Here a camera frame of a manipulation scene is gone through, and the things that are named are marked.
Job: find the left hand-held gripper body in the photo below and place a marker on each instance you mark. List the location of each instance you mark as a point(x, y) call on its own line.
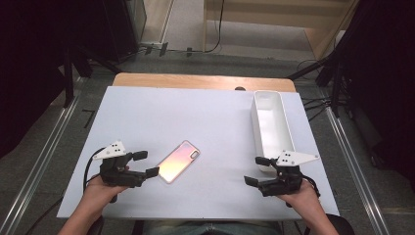
point(114, 174)

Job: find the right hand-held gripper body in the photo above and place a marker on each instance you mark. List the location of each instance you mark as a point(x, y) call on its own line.
point(282, 182)

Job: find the iridescent phone case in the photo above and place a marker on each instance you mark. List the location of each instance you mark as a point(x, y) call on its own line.
point(179, 161)

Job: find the white plastic bin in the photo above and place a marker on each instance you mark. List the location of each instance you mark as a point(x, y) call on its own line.
point(270, 124)

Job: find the person's right hand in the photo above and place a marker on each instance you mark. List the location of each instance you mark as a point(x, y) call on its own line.
point(301, 197)

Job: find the person's left hand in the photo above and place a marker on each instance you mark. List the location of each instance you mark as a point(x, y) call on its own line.
point(98, 194)

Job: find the white board sheet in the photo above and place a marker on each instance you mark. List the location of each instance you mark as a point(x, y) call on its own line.
point(202, 117)

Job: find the black stool seat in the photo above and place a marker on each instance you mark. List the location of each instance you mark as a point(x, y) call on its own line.
point(342, 225)

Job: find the dark round table grommet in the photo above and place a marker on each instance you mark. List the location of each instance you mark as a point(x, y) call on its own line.
point(239, 88)

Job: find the black stand legs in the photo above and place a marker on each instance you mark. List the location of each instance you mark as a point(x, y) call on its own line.
point(334, 84)
point(68, 81)

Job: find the dark cabinet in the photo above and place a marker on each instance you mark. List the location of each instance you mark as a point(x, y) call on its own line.
point(120, 26)

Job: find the black curtain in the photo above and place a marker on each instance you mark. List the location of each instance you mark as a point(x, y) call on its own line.
point(26, 65)
point(385, 81)

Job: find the metal floor rail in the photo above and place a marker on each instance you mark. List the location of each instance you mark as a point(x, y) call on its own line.
point(39, 163)
point(355, 169)

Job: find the light wooden frame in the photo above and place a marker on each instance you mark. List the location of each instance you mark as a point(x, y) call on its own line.
point(319, 36)

